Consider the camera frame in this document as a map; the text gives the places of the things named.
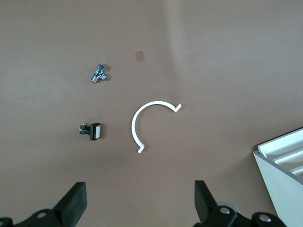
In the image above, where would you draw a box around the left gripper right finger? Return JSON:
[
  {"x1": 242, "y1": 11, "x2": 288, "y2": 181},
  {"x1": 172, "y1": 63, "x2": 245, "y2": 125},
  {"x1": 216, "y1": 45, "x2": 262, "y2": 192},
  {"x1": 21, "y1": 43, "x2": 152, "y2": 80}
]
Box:
[{"x1": 193, "y1": 180, "x2": 239, "y2": 227}]

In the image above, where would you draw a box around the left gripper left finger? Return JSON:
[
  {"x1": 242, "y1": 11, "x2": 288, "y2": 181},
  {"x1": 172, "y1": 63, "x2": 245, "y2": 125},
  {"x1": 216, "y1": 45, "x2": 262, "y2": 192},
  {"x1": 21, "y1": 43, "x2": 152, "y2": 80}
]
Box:
[{"x1": 14, "y1": 181, "x2": 88, "y2": 227}]

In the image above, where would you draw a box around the white drawer cabinet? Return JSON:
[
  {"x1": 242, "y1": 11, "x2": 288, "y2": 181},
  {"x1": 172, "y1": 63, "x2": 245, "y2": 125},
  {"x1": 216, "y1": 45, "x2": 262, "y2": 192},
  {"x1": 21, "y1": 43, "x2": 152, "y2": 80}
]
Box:
[{"x1": 252, "y1": 127, "x2": 303, "y2": 227}]

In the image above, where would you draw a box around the chrome valve fitting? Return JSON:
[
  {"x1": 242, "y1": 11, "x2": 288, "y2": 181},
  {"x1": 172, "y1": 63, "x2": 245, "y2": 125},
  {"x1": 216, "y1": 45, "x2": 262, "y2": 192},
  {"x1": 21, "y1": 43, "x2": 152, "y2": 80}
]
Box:
[{"x1": 90, "y1": 63, "x2": 110, "y2": 84}]

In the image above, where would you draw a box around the brown tape patch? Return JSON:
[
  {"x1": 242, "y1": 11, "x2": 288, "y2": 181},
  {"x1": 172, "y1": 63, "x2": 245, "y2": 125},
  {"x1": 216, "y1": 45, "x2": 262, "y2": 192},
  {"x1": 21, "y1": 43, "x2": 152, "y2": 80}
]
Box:
[{"x1": 134, "y1": 50, "x2": 145, "y2": 63}]

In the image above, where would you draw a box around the black switch with white face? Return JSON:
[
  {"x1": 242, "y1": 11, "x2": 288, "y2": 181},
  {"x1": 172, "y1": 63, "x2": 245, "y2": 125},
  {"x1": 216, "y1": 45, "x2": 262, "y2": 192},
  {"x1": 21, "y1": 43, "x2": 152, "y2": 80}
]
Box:
[{"x1": 78, "y1": 122, "x2": 103, "y2": 141}]

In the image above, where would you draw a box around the white curved plastic bracket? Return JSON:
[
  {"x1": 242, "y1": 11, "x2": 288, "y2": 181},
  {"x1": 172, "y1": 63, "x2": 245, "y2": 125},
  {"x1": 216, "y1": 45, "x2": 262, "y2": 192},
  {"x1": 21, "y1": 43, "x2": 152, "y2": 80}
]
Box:
[{"x1": 131, "y1": 101, "x2": 182, "y2": 154}]

